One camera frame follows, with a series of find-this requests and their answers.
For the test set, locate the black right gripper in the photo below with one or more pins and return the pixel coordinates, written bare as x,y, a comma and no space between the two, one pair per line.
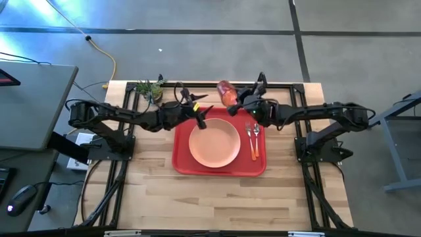
263,112

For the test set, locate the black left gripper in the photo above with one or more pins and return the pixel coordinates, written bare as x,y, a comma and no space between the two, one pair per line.
177,113

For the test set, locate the orange faceted plastic cup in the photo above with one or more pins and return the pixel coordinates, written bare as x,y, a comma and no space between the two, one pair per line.
227,93

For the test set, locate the peach round plate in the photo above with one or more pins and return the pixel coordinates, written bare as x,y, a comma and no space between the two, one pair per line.
214,145

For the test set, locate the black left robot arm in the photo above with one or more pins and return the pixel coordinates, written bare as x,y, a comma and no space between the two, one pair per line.
115,115

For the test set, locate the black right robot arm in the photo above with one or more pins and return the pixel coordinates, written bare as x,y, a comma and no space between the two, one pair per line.
322,113

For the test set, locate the red plastic tray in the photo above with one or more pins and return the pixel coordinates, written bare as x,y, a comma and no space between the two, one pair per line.
184,158

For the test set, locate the small potted succulent plant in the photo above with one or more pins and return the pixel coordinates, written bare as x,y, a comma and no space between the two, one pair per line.
149,89

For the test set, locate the white box on floor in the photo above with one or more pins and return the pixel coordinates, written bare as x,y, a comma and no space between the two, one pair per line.
82,140

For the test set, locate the black front beam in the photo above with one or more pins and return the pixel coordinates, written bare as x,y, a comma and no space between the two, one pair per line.
210,234

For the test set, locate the grey desk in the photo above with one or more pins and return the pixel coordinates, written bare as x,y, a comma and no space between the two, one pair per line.
36,105

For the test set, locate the black monitor on desk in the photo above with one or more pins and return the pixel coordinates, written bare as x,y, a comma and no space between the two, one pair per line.
6,79

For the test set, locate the black computer mouse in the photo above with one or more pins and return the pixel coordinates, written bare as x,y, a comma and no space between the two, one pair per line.
21,200

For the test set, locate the black keyboard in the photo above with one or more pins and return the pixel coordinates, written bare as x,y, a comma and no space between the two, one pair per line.
5,182

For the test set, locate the black aluminium table frame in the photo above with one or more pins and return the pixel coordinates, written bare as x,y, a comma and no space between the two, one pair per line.
213,85

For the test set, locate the grey metal table frame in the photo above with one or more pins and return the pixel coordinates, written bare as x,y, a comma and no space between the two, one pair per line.
394,148

